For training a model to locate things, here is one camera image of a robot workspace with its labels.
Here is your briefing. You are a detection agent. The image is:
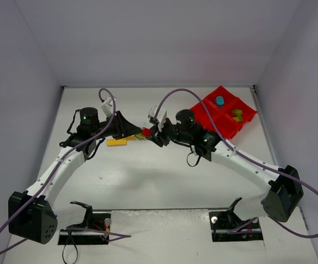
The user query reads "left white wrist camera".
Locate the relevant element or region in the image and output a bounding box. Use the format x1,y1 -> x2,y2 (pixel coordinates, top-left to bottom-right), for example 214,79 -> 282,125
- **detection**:
101,96 -> 116,118

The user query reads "yellow curved lego brick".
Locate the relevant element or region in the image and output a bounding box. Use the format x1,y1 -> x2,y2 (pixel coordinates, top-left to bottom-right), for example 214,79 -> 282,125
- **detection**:
124,135 -> 136,140

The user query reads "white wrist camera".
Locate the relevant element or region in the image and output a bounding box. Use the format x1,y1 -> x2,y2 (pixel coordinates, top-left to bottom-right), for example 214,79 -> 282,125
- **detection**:
101,96 -> 116,118
148,105 -> 167,132

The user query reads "green lego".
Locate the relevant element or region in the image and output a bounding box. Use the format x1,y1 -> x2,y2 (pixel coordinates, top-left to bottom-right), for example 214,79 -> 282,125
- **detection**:
135,133 -> 146,140

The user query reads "small red lego brick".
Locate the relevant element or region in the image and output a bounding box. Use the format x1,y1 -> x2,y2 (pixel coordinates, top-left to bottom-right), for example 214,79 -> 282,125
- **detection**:
141,128 -> 151,138

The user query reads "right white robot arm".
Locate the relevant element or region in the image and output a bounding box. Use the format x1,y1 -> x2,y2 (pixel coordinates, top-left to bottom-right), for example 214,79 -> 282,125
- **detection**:
148,106 -> 303,223

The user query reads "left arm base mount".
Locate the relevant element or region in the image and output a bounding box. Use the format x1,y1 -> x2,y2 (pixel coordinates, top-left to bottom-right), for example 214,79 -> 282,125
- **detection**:
58,201 -> 111,245

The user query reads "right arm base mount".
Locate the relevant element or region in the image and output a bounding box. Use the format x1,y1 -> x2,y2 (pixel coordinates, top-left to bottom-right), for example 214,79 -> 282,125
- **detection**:
209,198 -> 264,243

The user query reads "large blue lego brick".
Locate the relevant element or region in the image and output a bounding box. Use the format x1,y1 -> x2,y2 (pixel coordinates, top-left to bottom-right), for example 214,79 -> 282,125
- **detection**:
215,96 -> 225,108

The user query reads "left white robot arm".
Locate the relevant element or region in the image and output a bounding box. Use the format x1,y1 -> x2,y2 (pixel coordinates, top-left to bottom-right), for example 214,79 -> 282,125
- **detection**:
8,107 -> 141,244

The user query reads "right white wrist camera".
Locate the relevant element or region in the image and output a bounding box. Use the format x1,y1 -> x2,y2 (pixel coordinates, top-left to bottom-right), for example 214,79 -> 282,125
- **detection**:
148,105 -> 167,132

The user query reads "green lego brick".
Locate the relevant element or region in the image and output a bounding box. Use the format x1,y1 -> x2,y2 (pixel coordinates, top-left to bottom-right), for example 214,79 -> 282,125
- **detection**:
233,116 -> 243,123
232,109 -> 243,117

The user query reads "long yellow lego plate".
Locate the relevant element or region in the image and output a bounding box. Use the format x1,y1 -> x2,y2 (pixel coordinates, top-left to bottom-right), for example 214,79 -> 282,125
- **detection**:
107,139 -> 127,147

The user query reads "red divided container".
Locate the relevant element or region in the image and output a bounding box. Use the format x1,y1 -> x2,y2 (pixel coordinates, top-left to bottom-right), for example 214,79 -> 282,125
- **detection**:
191,86 -> 257,140

